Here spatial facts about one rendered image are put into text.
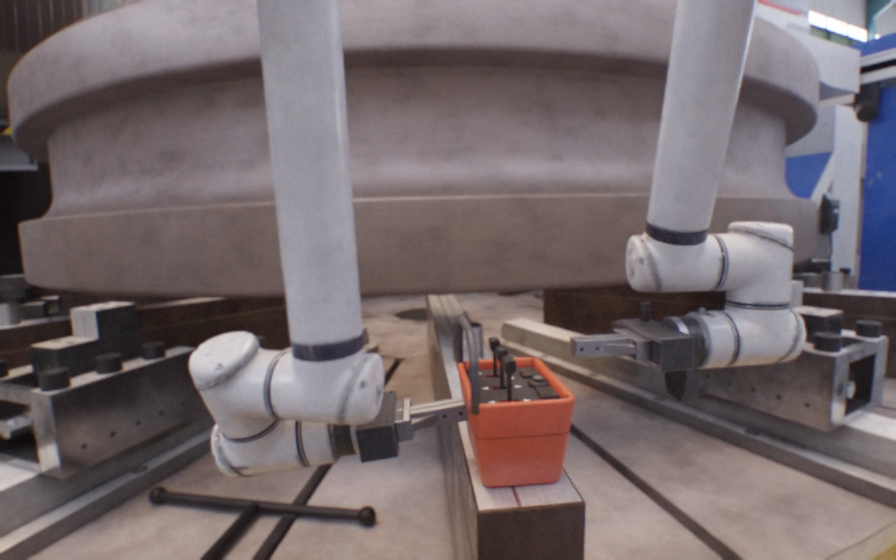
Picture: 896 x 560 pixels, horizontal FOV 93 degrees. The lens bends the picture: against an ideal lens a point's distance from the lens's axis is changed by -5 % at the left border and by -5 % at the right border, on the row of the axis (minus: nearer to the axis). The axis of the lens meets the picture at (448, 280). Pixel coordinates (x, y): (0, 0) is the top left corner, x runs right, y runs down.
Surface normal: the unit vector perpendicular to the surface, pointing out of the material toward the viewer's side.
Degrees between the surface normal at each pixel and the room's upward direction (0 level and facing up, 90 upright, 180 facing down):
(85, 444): 90
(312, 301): 94
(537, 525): 90
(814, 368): 90
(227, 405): 113
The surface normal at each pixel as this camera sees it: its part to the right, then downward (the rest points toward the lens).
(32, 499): 0.89, -0.30
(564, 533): 0.07, 0.11
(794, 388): -0.89, 0.07
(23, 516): 0.95, 0.01
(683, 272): -0.06, 0.49
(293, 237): -0.29, 0.19
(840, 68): 0.40, 0.10
